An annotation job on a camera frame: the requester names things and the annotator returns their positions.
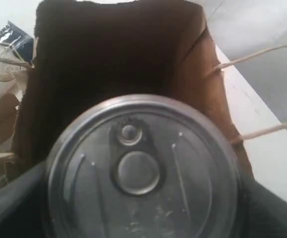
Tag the brown paper bag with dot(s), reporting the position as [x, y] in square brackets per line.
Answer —
[88, 52]

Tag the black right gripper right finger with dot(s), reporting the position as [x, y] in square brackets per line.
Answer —
[260, 213]

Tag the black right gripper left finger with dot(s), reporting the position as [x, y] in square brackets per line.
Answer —
[21, 206]

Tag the dark jar with metal lid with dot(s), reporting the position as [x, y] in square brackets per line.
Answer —
[141, 166]

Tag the dark blue pasta packet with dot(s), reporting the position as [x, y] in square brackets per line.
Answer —
[16, 49]

